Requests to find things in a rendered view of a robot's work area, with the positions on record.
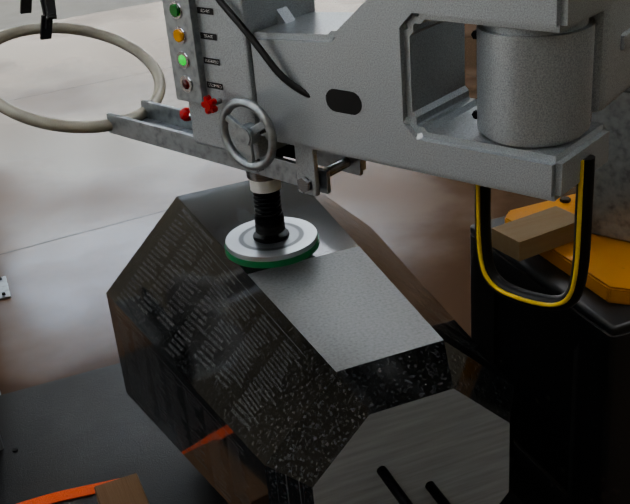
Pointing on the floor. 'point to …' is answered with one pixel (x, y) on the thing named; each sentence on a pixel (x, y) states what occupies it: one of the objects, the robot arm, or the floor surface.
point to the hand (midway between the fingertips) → (35, 21)
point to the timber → (121, 491)
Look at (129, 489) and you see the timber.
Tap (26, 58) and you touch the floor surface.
